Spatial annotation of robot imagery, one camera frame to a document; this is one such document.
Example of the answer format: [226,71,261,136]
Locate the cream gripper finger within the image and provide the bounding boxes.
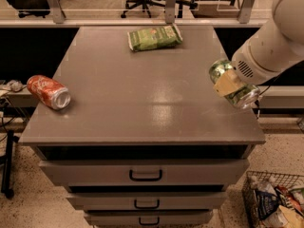
[213,69,245,97]

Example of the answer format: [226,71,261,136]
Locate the black office chair centre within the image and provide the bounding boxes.
[121,0,198,23]

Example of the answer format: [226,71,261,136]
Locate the green jalapeno chip bag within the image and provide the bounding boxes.
[127,25,182,51]

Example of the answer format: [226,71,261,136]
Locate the red snack bag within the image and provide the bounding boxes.
[275,185,304,215]

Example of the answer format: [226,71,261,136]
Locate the dark blue snack bag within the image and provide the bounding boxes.
[256,191,279,220]

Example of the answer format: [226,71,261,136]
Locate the red soda can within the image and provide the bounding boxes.
[27,75,71,110]

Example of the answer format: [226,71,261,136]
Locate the drawer black handle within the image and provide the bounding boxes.
[134,199,160,210]
[138,218,160,226]
[129,170,162,181]

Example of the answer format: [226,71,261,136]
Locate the bottom drawer black handle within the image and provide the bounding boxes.
[138,218,160,226]

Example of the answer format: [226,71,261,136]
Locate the black stand leg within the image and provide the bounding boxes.
[0,130,14,200]

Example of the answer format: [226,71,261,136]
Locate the grey drawer cabinet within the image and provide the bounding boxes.
[21,26,265,228]

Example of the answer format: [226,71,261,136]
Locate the green soda can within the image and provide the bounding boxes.
[209,60,260,109]

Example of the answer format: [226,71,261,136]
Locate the middle drawer black handle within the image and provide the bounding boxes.
[134,199,160,210]

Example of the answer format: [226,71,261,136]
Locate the crumpled grey cloth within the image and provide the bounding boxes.
[7,80,23,92]

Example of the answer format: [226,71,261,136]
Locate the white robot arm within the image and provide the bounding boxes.
[213,0,304,96]

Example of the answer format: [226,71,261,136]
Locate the top drawer black handle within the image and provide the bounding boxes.
[129,170,162,181]

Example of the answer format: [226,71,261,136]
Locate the yellow snack bag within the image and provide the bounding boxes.
[279,206,304,228]

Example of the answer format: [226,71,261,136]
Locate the wire basket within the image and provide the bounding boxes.
[242,171,304,228]

